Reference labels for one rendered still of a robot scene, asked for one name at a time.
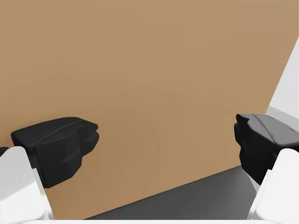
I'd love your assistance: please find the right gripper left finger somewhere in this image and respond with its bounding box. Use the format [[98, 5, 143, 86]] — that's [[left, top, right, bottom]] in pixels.
[[0, 117, 100, 221]]

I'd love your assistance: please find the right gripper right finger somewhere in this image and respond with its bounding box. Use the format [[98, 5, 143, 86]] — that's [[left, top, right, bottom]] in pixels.
[[234, 113, 299, 221]]

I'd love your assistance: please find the tall board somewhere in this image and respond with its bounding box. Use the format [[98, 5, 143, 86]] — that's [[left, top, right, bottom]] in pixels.
[[0, 0, 299, 220]]

